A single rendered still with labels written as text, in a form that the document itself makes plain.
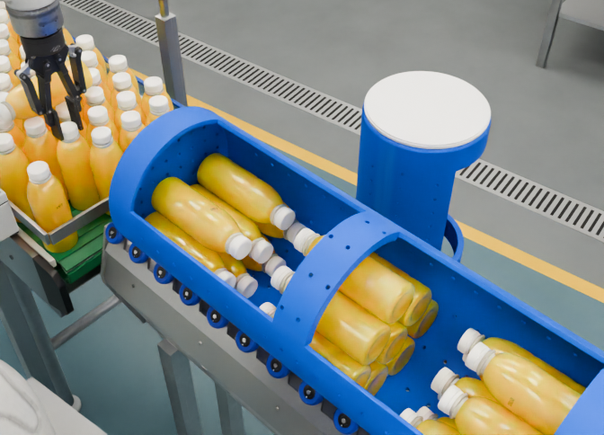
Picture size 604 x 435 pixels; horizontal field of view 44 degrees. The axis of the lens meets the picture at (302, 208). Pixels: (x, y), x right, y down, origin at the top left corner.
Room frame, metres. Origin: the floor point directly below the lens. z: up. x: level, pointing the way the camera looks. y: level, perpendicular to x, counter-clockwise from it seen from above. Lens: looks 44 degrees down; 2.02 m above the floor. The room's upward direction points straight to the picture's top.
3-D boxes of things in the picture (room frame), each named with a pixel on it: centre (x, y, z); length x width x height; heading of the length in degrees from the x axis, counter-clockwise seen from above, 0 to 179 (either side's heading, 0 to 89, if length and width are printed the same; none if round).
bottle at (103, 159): (1.16, 0.40, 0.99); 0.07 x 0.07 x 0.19
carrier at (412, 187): (1.34, -0.28, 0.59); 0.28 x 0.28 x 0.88
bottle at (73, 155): (1.18, 0.47, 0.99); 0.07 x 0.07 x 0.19
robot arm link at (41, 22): (1.18, 0.47, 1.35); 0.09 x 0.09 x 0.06
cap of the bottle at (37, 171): (1.06, 0.50, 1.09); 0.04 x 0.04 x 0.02
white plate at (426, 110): (1.34, -0.28, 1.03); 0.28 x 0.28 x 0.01
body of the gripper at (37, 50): (1.18, 0.47, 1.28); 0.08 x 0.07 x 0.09; 137
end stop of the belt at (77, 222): (1.15, 0.35, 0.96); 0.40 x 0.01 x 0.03; 137
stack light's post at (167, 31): (1.62, 0.33, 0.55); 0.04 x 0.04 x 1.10; 47
